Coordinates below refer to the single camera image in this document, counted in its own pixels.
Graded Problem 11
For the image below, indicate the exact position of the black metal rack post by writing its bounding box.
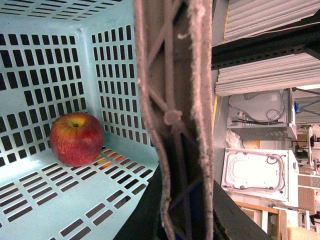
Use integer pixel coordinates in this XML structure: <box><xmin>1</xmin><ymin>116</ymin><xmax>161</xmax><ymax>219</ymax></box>
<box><xmin>211</xmin><ymin>11</ymin><xmax>320</xmax><ymax>70</ymax></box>

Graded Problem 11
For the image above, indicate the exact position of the red yellow apple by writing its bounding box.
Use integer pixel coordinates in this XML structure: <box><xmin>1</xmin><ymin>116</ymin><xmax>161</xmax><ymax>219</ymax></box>
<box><xmin>49</xmin><ymin>112</ymin><xmax>104</xmax><ymax>167</ymax></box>

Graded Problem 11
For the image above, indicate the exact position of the grey-brown basket handle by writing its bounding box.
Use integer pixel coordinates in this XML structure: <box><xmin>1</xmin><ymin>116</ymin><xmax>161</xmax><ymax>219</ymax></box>
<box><xmin>133</xmin><ymin>0</ymin><xmax>214</xmax><ymax>240</ymax></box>

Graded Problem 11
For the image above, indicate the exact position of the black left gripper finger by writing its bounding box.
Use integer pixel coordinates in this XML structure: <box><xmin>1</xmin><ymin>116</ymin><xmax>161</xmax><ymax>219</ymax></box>
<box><xmin>115</xmin><ymin>167</ymin><xmax>270</xmax><ymax>240</ymax></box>

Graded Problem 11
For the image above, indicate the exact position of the white appliance back lower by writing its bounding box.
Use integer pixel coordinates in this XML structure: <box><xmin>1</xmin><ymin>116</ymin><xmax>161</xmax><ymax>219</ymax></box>
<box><xmin>220</xmin><ymin>148</ymin><xmax>299</xmax><ymax>207</ymax></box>

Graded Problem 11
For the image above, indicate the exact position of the white appliance back upper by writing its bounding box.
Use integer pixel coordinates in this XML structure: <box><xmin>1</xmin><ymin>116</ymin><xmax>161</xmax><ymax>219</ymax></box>
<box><xmin>226</xmin><ymin>88</ymin><xmax>297</xmax><ymax>141</ymax></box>

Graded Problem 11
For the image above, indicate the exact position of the white appliance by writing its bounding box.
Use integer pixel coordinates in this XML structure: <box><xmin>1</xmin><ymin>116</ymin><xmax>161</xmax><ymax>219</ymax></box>
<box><xmin>220</xmin><ymin>148</ymin><xmax>299</xmax><ymax>207</ymax></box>
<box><xmin>226</xmin><ymin>88</ymin><xmax>297</xmax><ymax>141</ymax></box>

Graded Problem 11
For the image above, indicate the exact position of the light blue plastic basket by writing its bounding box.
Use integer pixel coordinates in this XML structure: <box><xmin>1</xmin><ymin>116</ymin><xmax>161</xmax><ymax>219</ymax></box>
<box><xmin>0</xmin><ymin>0</ymin><xmax>158</xmax><ymax>240</ymax></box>

